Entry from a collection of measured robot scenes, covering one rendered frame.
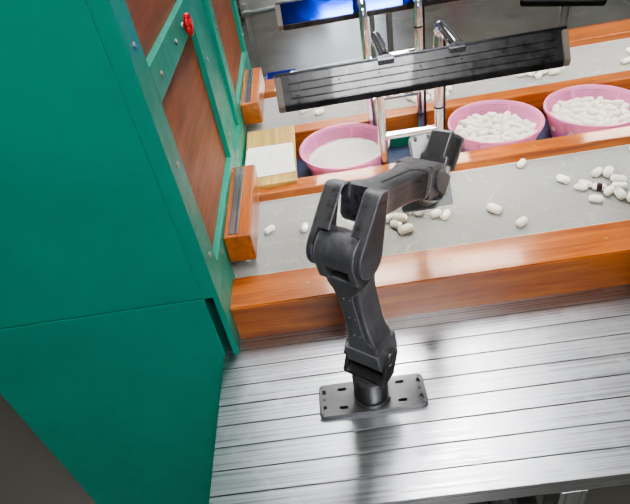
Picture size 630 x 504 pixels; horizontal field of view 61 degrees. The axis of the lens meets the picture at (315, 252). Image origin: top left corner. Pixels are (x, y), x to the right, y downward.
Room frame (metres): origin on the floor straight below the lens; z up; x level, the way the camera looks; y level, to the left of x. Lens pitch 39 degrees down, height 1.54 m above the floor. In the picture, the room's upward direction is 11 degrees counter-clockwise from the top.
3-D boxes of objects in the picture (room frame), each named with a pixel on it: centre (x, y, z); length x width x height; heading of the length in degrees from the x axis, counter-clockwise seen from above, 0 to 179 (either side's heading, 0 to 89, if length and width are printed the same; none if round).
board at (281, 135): (1.42, 0.07, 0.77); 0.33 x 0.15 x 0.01; 176
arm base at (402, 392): (0.60, -0.05, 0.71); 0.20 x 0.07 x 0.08; 86
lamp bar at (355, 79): (1.11, -0.29, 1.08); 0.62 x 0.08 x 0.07; 86
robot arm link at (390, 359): (0.61, -0.06, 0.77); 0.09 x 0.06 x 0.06; 49
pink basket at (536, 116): (1.37, -0.58, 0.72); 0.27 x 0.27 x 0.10
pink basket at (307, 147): (1.40, -0.14, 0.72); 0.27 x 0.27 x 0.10
